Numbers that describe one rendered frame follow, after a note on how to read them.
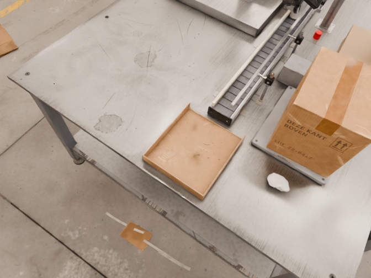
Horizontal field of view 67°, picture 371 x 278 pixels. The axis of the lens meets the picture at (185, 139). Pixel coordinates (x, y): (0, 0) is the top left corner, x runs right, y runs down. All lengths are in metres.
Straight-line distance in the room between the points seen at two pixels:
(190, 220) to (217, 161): 0.62
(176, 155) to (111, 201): 0.93
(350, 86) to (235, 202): 0.52
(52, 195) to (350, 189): 1.65
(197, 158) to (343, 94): 0.52
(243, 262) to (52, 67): 1.32
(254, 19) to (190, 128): 0.72
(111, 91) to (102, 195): 0.86
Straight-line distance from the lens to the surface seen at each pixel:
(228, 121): 1.11
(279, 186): 1.04
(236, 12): 1.58
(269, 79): 1.15
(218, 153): 1.06
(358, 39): 1.60
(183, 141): 1.07
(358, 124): 0.94
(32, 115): 2.37
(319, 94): 0.95
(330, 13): 1.72
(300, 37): 1.38
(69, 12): 3.17
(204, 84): 1.25
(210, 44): 1.44
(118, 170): 1.71
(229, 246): 1.59
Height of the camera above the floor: 1.76
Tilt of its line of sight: 59 degrees down
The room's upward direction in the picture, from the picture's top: 6 degrees clockwise
